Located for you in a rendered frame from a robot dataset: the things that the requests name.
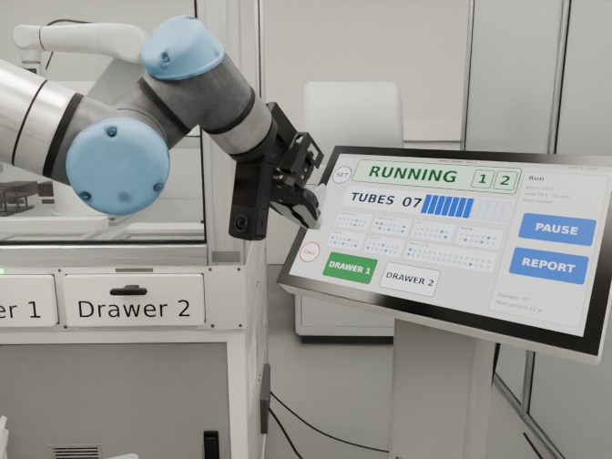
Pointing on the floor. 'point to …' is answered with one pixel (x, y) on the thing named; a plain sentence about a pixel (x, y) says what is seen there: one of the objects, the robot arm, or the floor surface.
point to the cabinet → (138, 391)
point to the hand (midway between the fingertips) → (311, 228)
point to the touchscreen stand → (439, 393)
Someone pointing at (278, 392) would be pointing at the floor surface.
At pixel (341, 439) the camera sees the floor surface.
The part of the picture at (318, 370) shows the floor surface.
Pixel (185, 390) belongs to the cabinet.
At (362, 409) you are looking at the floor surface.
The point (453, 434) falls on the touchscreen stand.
